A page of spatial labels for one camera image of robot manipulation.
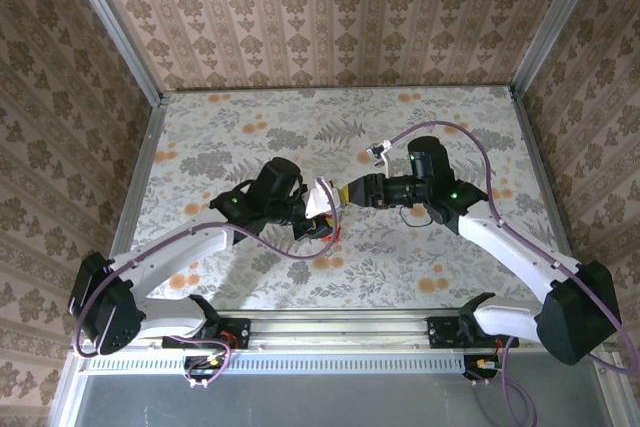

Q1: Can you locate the floral patterned table cover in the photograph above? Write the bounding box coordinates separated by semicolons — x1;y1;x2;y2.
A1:
117;86;584;311

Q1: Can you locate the grey metal panel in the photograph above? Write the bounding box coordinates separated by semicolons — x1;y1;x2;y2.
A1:
47;352;640;427

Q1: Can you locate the black connector box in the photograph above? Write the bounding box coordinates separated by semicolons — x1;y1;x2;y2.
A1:
462;354;504;382
182;354;225;382

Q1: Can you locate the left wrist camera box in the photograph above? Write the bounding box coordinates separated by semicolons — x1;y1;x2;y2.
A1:
305;175;337;221

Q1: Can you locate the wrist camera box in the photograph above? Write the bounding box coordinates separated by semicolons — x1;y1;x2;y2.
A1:
305;175;337;221
366;139;395;173

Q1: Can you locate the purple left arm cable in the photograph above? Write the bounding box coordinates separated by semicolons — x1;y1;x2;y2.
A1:
73;179;339;389

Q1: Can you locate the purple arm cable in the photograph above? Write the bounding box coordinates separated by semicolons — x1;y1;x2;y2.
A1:
73;179;339;389
388;120;640;427

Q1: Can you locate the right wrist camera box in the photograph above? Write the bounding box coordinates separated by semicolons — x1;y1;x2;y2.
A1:
366;139;395;173

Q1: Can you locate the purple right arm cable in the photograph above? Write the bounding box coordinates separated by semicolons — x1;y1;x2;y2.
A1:
388;120;640;427

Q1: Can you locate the aluminium frame rail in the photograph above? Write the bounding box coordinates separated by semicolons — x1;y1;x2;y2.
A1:
69;309;621;354

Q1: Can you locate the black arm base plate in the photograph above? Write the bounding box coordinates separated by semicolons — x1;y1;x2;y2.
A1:
426;315;520;350
161;317;251;350

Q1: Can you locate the aluminium table side rail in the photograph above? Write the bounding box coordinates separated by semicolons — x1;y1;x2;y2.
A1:
93;96;166;313
509;88;584;273

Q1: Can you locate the slotted white cable duct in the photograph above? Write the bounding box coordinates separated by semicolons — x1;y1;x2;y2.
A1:
79;350;471;374

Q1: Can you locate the aluminium frame post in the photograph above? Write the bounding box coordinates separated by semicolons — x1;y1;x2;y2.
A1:
58;0;167;107
509;0;610;98

